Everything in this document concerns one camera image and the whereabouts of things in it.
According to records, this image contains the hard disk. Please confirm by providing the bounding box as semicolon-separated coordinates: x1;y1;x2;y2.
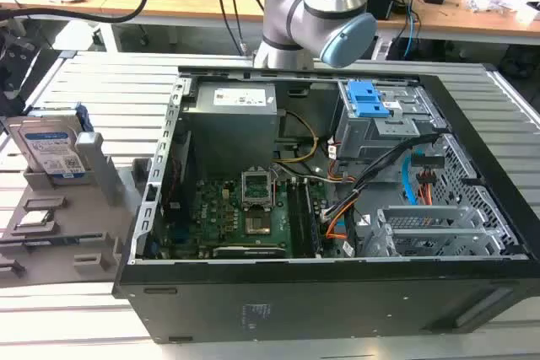
2;101;94;180

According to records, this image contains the grey metal disk bay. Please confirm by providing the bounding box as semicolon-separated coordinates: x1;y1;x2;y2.
335;80;448;163

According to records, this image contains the silver CPU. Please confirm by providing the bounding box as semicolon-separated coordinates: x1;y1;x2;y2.
19;210;56;228

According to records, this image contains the grey parts rack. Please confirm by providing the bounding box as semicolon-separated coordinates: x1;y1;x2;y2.
0;132;153;289

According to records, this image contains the grey power supply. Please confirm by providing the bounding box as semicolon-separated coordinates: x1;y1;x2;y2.
181;81;279;169

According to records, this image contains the green motherboard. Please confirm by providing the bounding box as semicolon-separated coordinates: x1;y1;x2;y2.
162;176;334;260

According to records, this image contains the metal socket cover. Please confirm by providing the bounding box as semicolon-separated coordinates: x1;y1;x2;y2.
240;169;275;212

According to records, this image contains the CPU socket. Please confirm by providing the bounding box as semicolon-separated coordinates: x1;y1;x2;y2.
243;207;273;238

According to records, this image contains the black graphics card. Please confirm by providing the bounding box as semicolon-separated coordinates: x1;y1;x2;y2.
212;243;289;259

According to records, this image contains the black RAM stick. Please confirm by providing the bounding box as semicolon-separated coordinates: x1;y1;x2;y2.
300;178;322;256

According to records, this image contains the blue plastic bay latch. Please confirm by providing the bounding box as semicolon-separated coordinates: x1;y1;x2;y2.
346;80;392;119

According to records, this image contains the black PC case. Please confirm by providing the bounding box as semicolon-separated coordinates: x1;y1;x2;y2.
111;65;540;345

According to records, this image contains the black power connector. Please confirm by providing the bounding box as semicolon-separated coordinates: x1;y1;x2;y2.
412;153;447;169

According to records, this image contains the wooden desk white frame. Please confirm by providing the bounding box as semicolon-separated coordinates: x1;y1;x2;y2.
0;0;271;53
377;0;540;47

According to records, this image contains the yellow wire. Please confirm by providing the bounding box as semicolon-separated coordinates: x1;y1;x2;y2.
272;110;320;165

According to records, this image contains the orange wire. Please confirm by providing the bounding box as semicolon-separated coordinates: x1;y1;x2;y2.
324;199;359;239

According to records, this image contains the black wire bundle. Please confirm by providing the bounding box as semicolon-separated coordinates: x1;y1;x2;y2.
320;132;440;222

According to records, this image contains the hanging blue cable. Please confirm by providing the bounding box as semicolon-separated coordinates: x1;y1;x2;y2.
402;9;421;60

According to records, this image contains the blue wire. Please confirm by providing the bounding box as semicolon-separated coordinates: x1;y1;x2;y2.
400;149;425;209

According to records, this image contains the orange wired connector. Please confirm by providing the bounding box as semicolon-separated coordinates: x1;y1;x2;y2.
415;168;438;209

